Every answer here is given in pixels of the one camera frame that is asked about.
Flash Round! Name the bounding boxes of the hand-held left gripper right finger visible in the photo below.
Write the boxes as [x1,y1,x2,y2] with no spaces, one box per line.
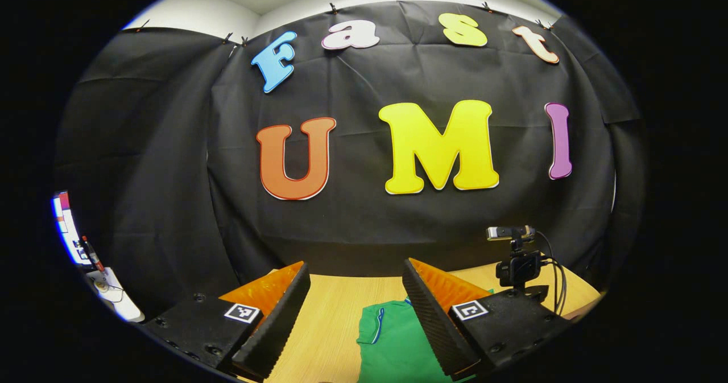
[402,258,576,380]

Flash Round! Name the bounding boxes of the white side table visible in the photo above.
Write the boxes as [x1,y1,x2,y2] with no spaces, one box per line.
[85,266,146,323]

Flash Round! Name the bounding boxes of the black backdrop cloth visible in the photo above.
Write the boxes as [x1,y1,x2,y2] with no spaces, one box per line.
[54,1,649,321]

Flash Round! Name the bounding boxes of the green T-shirt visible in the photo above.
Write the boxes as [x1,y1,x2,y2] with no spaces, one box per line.
[357,289,495,383]

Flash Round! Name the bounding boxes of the red pen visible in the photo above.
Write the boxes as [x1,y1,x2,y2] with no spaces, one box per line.
[81,235,106,274]

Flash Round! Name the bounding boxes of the bright white screen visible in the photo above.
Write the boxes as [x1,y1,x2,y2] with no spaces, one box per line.
[52,191,92,267]

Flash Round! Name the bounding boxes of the silver webcam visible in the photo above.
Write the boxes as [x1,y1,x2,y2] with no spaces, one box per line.
[486,225,536,241]

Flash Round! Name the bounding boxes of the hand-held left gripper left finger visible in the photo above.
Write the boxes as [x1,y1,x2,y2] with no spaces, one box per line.
[141,261,312,381]

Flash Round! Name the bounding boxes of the black camera cables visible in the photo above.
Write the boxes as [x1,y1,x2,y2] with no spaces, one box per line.
[535,230,569,316]

